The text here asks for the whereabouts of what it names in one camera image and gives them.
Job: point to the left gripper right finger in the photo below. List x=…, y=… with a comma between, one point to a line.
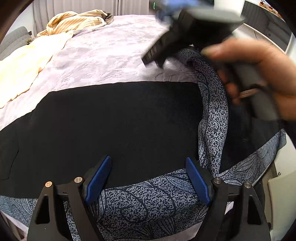
x=234, y=212

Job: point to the blue patterned fabric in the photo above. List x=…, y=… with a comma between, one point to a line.
x=234, y=146

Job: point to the person's right hand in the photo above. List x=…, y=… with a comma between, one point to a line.
x=275, y=68

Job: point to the black pants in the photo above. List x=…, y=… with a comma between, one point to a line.
x=148, y=129

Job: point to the grey headboard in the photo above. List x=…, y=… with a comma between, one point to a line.
x=14, y=40

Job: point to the tan striped garment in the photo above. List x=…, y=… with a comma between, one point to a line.
x=72, y=21

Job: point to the lavender plush bedspread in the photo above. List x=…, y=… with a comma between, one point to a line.
x=109, y=54

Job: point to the wall-mounted monitor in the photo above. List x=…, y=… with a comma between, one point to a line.
x=261, y=16

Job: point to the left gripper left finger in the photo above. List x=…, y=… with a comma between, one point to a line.
x=49, y=220

